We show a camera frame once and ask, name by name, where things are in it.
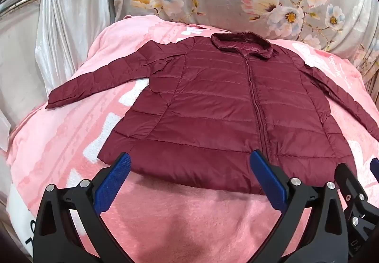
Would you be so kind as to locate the white satin curtain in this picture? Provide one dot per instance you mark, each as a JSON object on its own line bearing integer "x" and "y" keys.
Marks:
{"x": 74, "y": 29}

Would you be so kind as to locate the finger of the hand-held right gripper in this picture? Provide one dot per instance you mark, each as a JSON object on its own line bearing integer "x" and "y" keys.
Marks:
{"x": 349, "y": 177}
{"x": 374, "y": 166}

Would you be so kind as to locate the pink printed blanket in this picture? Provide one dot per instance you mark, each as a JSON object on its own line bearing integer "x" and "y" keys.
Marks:
{"x": 183, "y": 221}

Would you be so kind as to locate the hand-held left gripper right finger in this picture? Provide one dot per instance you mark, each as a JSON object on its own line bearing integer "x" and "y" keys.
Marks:
{"x": 269, "y": 180}

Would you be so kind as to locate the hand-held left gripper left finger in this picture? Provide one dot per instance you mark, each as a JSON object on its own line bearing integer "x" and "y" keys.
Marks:
{"x": 114, "y": 183}

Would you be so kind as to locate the maroon puffer jacket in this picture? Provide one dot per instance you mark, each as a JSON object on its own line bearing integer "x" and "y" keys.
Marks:
{"x": 225, "y": 109}

